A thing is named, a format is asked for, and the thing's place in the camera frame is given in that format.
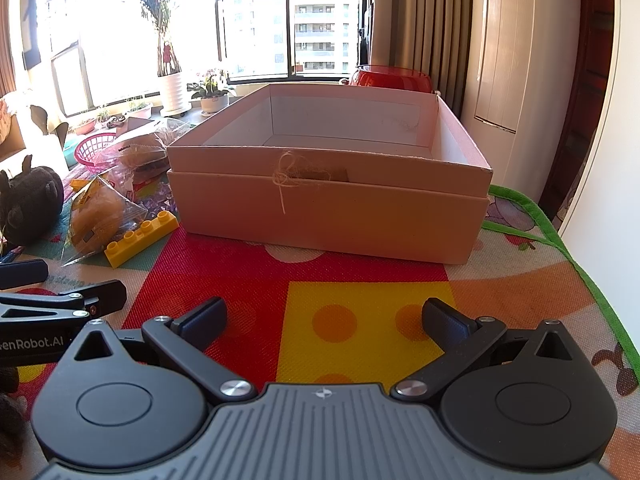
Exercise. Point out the tall potted palm white pot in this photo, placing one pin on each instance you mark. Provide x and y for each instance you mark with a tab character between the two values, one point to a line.
173	90

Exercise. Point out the purple crinkled wrapper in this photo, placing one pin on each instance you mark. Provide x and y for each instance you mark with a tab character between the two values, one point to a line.
162	202

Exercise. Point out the beige sofa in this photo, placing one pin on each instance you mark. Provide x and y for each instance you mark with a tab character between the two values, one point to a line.
20	132

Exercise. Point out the colourful printed play mat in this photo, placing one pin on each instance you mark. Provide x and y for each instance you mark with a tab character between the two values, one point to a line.
210	270

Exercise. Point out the white standing air conditioner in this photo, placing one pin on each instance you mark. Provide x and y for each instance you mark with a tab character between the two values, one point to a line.
505	60

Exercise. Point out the white rectangular planter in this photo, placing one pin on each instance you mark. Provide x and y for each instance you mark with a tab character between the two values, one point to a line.
137	110

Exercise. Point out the red round container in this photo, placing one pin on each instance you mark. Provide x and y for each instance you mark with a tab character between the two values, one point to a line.
390	79

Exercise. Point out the yellow toy building brick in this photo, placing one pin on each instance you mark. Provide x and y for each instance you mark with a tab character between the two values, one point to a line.
140	237

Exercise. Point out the black framed window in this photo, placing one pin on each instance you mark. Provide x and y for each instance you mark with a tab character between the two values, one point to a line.
217	20

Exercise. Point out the pale pink cardboard box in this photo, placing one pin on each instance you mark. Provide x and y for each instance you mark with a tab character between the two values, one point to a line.
325	210

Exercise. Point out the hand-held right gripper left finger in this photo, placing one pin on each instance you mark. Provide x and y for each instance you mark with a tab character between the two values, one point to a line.
202	320

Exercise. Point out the pink small planter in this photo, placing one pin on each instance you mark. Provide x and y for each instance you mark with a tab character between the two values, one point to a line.
85	126

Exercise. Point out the bread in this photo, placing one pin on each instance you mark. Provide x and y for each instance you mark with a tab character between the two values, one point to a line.
95	217
140	157

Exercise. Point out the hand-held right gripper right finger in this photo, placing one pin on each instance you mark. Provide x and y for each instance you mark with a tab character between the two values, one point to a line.
445	321

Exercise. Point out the small flowering potted plant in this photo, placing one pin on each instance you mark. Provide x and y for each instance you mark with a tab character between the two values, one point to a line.
214	102

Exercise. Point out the brown wooden door frame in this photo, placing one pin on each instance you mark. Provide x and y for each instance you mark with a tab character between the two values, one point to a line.
585	110

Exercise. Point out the beige striped curtain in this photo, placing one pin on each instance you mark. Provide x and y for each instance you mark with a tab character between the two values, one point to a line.
420	20

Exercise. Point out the dark plush toy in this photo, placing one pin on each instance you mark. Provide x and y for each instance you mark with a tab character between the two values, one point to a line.
30	200

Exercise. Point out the pink plastic basket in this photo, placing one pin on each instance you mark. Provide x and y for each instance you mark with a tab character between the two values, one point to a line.
92	152

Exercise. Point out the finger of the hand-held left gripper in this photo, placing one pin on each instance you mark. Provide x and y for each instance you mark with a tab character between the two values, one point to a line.
95	297
22	274

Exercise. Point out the clear plastic bag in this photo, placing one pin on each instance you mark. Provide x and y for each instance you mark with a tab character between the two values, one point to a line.
175	130

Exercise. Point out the white door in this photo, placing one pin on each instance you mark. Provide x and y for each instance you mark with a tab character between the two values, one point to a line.
620	160

